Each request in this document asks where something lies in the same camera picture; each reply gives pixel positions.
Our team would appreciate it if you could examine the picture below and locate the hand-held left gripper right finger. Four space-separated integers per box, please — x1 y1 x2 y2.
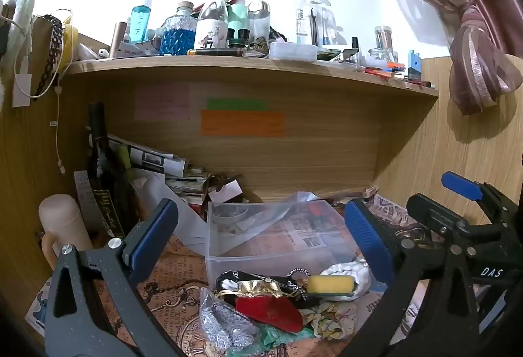
341 200 479 357

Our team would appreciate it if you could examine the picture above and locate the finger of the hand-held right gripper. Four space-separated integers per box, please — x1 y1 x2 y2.
406 194 471 248
441 171 512 224

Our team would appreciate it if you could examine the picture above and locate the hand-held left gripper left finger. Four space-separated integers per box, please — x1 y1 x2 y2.
44 199 184 357

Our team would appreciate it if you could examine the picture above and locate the white knitted cloth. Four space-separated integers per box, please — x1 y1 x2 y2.
320 258 373 301

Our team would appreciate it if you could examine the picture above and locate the vintage printed table mat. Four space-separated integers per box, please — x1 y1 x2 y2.
133 194 431 357

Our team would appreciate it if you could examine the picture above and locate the yellow sponge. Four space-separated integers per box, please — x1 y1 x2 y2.
306 274 356 297

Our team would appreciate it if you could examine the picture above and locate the pile of magazines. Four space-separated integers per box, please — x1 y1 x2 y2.
107 133 215 215

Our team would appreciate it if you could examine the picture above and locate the dark wine bottle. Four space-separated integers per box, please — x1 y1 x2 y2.
86 101 137 240

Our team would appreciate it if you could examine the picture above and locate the small bowl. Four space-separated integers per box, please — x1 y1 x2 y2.
211 203 251 226

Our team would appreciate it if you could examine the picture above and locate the small white card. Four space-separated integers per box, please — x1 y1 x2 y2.
213 178 243 203

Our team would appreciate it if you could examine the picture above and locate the clear plastic storage box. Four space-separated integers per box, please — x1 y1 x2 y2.
206 198 370 290

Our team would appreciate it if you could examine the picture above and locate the black patterned pouch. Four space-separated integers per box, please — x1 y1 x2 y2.
215 268 321 309

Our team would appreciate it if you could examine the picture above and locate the floral fabric scrunchie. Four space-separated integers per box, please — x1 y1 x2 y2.
303 305 357 341

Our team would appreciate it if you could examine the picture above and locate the beige thermos mug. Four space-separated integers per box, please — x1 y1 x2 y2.
38 193 94 270

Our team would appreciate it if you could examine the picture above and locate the gold ribbon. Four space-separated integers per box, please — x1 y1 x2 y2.
216 279 283 299

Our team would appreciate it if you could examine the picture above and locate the silver sequin cloth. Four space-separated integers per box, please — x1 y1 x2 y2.
198 287 260 357

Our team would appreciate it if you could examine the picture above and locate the red felt pouch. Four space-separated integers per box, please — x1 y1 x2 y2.
234 294 304 334

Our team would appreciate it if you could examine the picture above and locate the green cloth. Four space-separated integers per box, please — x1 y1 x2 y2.
257 323 316 347

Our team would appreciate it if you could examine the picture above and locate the blue card pack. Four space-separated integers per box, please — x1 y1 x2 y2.
406 49 423 81

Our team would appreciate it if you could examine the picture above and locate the pink sticky note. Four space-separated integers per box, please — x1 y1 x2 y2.
134 82 191 122

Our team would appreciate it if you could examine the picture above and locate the blue cartoon paper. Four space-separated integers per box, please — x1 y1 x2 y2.
24 279 52 330

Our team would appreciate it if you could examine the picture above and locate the orange sticky note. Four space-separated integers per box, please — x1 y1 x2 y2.
199 110 286 138

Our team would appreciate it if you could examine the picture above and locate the orange marker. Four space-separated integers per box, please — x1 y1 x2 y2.
365 67 394 80

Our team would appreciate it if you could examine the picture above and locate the pink striped curtain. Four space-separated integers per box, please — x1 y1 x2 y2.
363 0 523 117

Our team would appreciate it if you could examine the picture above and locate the small glass jar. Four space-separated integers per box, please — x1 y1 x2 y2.
368 47 400 64

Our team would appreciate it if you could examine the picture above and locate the green sticky note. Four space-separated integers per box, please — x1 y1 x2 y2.
205 97 269 111

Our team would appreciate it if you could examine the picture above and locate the clear cylindrical jar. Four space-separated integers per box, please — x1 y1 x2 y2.
374 25 395 52

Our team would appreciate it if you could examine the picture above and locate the wooden shelf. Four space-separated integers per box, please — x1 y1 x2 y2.
63 54 441 203

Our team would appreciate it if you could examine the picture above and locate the brown pen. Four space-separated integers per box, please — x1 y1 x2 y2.
187 47 246 57

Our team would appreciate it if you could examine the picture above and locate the white tag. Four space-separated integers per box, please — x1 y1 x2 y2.
12 73 33 108

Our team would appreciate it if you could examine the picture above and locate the cardboard tube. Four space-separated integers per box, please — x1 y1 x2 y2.
109 21 128 56

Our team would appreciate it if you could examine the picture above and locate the glass bottle with blue liquid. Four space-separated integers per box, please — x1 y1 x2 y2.
160 0 198 56

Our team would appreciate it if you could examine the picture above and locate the clear plastic case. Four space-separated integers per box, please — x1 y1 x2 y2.
268 41 319 62

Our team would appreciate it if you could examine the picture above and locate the yellow container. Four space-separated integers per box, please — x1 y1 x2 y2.
60 24 79 64

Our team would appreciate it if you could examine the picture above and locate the black lace headband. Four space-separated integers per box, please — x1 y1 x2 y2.
32 14 67 99

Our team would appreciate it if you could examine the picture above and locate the blue spray bottle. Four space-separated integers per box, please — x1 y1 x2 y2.
130 0 153 46

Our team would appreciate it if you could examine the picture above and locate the pair of black caps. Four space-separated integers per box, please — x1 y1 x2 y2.
227 26 252 48

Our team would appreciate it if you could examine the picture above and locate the white printed bottle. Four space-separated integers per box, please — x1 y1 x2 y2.
194 0 230 50

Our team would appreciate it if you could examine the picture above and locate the clear blister packaging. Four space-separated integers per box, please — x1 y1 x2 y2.
294 0 341 46

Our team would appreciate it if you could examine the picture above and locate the green pump bottle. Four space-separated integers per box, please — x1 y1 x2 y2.
226 0 251 32

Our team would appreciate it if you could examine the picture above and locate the clear bottle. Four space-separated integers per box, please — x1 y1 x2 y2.
246 0 271 41

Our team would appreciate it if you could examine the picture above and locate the white fluffy cloth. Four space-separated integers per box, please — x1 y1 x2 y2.
0 0 37 69

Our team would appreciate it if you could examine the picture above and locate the white cable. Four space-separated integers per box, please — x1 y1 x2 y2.
13 9 75 175

